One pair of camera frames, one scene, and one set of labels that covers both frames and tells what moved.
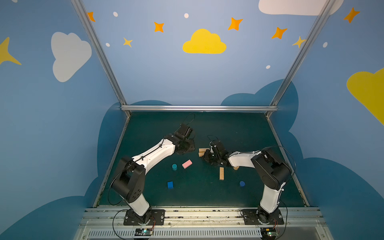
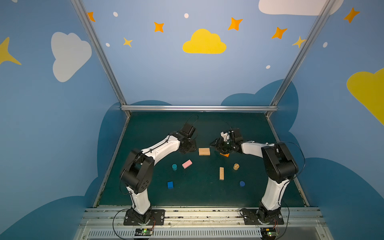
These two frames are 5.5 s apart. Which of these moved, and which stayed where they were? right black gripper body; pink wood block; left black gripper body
Moved: right black gripper body
Stayed: pink wood block; left black gripper body
